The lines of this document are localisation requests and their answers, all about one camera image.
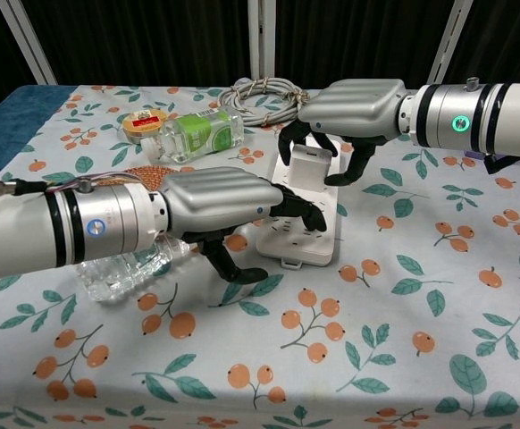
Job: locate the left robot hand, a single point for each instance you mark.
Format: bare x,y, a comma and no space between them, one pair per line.
220,201

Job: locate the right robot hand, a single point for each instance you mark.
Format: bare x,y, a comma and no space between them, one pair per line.
358,109

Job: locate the white charger cube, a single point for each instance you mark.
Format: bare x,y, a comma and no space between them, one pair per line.
308,172

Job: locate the white power strip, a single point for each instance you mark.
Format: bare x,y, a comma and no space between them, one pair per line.
304,232

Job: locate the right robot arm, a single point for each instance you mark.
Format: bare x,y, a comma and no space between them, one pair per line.
483,118

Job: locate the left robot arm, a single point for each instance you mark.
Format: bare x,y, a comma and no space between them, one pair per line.
63,223

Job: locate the clear bottle green label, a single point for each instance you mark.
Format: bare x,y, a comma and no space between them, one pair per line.
197,134

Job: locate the round woven rattan coaster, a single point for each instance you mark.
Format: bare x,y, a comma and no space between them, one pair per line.
150,172

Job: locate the small round orange-lidded jar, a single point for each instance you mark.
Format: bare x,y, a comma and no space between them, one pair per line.
143,126

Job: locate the white slotted metal upright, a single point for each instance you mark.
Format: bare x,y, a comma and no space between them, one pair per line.
262,38
450,42
30,36

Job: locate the clear water bottle white label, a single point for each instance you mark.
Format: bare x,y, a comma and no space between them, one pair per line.
126,272

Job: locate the purple foam cube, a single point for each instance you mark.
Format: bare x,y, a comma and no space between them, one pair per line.
474,154

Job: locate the floral fruit-print tablecloth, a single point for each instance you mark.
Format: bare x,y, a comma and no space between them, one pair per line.
287,348

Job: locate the blue fabric mat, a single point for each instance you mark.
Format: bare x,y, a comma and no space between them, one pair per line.
5,120

